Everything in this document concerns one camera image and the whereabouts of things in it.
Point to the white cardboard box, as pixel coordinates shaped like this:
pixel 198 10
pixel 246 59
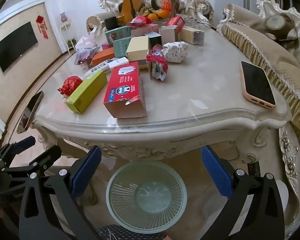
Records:
pixel 117 63

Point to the teal cardboard box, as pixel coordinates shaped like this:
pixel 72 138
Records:
pixel 116 33
pixel 120 47

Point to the printed paper ball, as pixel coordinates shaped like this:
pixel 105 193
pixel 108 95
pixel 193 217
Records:
pixel 174 51

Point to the pale pink cardboard box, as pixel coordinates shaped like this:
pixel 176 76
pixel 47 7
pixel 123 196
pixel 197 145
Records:
pixel 142 31

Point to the orange fruit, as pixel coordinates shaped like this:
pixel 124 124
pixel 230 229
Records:
pixel 153 16
pixel 163 14

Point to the purple vase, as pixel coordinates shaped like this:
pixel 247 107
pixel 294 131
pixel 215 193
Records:
pixel 63 17

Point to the large red cardboard box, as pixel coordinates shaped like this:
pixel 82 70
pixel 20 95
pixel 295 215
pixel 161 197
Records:
pixel 125 85

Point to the round brown cushion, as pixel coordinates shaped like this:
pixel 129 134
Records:
pixel 121 6
pixel 281 26
pixel 153 2

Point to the dark dotted stool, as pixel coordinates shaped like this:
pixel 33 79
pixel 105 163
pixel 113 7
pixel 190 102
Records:
pixel 130 233

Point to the small green plant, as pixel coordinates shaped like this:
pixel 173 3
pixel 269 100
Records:
pixel 71 42

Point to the ornate cream coffee table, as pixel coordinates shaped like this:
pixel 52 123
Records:
pixel 150 152

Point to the ornate cream sofa with fringe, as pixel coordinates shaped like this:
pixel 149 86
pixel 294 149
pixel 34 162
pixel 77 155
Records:
pixel 264 47

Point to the red snack bag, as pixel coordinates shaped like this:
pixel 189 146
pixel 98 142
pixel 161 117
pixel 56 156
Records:
pixel 164 3

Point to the long white packet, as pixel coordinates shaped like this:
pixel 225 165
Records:
pixel 96 70

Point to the green mesh wastebasket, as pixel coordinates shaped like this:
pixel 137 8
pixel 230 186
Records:
pixel 130 192

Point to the smartphone in pink case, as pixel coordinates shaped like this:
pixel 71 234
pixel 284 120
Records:
pixel 258 85

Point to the yellow paper bag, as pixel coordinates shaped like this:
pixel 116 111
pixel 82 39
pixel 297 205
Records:
pixel 140 1

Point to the red plastic packet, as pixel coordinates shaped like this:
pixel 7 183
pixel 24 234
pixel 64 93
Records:
pixel 140 20

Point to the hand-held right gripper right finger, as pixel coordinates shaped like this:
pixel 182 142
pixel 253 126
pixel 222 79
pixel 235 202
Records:
pixel 216 172

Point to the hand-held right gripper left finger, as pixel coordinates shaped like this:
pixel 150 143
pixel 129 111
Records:
pixel 86 172

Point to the wall-mounted black television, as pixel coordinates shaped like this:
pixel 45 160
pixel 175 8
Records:
pixel 15 46

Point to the cream cardboard box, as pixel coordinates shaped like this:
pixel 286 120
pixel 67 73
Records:
pixel 137 47

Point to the black speaker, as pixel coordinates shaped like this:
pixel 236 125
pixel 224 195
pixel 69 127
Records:
pixel 111 23

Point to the red and white wrapper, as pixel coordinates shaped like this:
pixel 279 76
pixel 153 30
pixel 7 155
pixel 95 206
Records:
pixel 157 60

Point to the translucent white plastic bag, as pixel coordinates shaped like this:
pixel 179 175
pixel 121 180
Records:
pixel 85 48

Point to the orange cardboard box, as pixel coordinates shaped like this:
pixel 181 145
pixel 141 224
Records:
pixel 102 56

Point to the grey cardboard box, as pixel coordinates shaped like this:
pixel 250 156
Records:
pixel 168 35

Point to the magenta cardboard box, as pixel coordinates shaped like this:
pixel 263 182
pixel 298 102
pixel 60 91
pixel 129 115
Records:
pixel 106 46

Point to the red knot wall decoration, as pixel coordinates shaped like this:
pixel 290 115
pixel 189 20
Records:
pixel 40 21

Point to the yellow-green cardboard box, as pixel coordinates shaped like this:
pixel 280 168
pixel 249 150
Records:
pixel 86 93

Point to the silver smartphone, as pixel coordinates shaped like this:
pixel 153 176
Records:
pixel 30 111

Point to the white side stand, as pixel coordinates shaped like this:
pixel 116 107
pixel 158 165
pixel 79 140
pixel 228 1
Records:
pixel 65 25

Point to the small red cardboard box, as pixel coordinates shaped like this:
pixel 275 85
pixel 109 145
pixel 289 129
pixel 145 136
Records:
pixel 176 22

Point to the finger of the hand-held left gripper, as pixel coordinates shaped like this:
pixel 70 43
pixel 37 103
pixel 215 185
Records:
pixel 25 142
pixel 48 155

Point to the black cardboard box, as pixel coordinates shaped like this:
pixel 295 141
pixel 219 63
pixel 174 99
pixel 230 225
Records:
pixel 155 40

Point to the tan cardboard box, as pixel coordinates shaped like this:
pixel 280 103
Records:
pixel 189 35

